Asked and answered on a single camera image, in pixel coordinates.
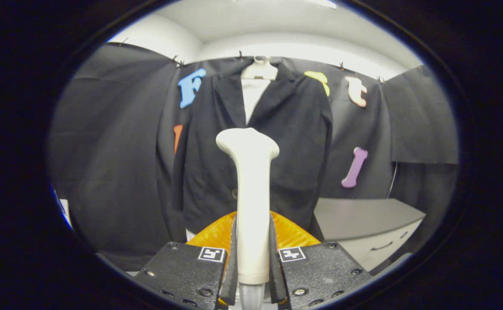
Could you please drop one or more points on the white garment steamer nozzle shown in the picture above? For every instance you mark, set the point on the white garment steamer nozzle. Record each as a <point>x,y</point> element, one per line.
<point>251,193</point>

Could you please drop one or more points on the grey cabinet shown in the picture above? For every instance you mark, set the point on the grey cabinet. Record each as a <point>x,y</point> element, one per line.
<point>363,215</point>

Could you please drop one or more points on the white clothes hanger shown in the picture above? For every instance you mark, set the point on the white clothes hanger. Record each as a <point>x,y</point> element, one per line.
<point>260,71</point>

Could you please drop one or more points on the black suit jacket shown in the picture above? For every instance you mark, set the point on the black suit jacket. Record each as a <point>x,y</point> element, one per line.
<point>296,142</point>

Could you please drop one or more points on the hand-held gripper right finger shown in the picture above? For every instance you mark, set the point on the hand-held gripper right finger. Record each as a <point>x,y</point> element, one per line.
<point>277,280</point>

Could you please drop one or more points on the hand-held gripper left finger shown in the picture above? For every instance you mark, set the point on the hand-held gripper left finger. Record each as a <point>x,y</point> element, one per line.
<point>231,280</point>

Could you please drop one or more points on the black backdrop cloth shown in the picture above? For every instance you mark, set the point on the black backdrop cloth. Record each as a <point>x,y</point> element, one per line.
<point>113,150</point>

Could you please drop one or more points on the white plastic object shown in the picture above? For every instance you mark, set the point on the white plastic object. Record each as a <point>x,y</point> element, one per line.
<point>64,211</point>

